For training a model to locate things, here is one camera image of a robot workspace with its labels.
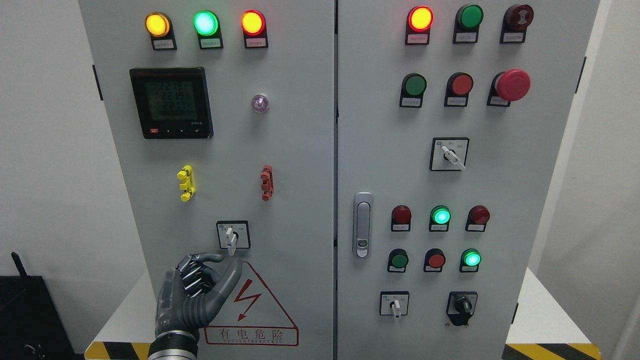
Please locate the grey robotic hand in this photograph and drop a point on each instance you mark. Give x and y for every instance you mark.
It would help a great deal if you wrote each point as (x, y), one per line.
(193, 294)

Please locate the white rotary selector switch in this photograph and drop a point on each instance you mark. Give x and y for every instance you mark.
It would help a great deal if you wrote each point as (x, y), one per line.
(449, 154)
(394, 303)
(233, 235)

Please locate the silver black robot forearm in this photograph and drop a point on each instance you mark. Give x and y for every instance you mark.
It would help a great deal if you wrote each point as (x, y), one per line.
(174, 345)

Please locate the yellow indicator light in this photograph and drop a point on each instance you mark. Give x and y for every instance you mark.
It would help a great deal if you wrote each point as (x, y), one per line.
(160, 28)

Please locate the red electrical hazard warning sticker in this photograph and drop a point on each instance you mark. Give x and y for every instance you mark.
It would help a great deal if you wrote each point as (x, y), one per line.
(252, 316)

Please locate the yellow terminal connector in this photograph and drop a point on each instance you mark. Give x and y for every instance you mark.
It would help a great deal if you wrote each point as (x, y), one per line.
(187, 185)

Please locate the red terminal connector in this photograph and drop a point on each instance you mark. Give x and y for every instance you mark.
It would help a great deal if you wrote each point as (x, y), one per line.
(267, 179)

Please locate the black box with antenna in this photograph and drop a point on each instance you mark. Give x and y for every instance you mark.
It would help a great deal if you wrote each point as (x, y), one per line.
(30, 326)

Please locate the grey left cabinet door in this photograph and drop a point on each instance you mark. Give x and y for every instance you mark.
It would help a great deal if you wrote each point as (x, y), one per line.
(292, 235)

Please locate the grey cabinet door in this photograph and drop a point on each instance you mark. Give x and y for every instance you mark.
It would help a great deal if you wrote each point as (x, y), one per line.
(292, 235)
(385, 149)

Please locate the black digital power meter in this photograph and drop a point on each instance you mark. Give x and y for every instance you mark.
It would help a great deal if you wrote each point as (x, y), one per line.
(172, 102)

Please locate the clear white indicator lamp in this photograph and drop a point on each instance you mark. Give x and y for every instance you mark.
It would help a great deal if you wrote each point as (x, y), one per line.
(260, 103)

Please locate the green push button lower left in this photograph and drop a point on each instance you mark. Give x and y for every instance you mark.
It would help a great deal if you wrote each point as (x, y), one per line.
(398, 259)

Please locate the dark red indicator lower left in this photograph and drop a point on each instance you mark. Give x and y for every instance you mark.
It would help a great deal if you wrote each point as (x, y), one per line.
(401, 218)

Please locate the dark red indicator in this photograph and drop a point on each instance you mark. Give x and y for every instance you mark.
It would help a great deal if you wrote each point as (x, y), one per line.
(477, 219)
(401, 218)

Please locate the red push button lower middle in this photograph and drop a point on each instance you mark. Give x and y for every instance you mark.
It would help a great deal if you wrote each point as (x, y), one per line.
(434, 260)

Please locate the green lit indicator lower middle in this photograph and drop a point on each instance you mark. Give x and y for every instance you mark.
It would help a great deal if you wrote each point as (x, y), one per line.
(439, 220)

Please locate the green indicator light top left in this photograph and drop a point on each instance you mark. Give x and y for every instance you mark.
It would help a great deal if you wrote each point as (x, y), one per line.
(208, 29)

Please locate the red indicator light top left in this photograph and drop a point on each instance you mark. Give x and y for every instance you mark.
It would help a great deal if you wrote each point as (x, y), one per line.
(253, 24)

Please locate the green lit push button lower right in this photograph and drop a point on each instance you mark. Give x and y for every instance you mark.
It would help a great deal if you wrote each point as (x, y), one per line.
(470, 261)

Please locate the dark red indicator lower right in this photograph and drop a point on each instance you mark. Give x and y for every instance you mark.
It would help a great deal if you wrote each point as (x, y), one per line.
(477, 219)

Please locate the green push button second row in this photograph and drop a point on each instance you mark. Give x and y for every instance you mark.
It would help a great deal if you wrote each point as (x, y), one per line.
(412, 91)

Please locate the grey right cabinet door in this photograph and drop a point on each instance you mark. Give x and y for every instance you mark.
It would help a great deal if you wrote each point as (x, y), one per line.
(385, 149)

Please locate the red push button second row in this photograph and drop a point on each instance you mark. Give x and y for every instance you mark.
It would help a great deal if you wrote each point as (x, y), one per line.
(458, 88)

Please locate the white platform with hazard stripes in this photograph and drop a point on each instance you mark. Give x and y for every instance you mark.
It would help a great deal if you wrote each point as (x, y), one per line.
(541, 329)

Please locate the red lit indicator right door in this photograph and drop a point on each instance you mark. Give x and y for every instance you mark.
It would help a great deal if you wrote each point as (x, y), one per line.
(419, 21)

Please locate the red emergency stop mushroom button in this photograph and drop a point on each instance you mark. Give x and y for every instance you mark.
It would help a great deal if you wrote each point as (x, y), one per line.
(508, 86)

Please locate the green push button top right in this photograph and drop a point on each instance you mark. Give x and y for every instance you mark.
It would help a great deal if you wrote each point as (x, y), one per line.
(467, 24)

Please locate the dark red buzzer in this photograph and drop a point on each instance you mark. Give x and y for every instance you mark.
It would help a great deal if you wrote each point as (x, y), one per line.
(516, 19)

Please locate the silver door latch handle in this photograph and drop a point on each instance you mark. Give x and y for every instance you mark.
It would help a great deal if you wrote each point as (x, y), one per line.
(361, 236)

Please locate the white rotary selector switch bottom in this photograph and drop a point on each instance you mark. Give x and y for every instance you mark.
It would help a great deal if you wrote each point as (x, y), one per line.
(394, 303)

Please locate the black rotary knob switch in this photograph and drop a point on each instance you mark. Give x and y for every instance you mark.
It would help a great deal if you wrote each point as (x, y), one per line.
(461, 306)

